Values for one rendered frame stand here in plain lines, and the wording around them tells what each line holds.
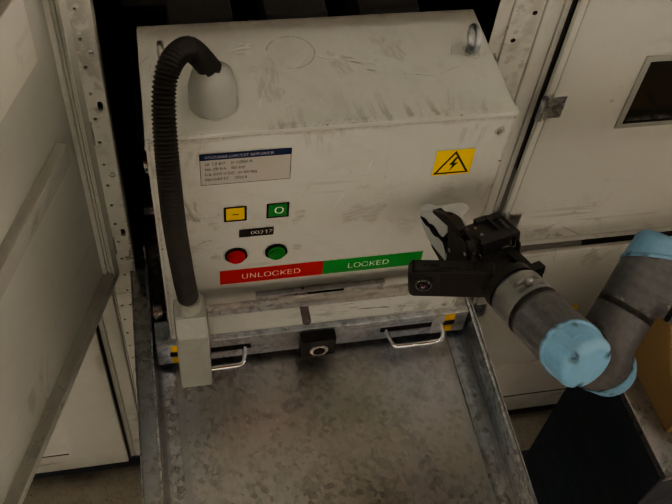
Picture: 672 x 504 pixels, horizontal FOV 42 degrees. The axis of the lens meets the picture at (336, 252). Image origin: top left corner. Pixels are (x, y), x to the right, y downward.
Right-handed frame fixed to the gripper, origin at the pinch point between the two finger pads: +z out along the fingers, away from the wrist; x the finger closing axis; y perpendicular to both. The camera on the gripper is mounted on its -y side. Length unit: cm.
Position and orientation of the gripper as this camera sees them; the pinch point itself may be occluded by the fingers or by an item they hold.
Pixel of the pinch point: (421, 213)
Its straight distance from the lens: 127.8
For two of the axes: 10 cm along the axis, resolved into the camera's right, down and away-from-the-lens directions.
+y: 9.0, -3.0, 3.2
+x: -0.3, -7.8, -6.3
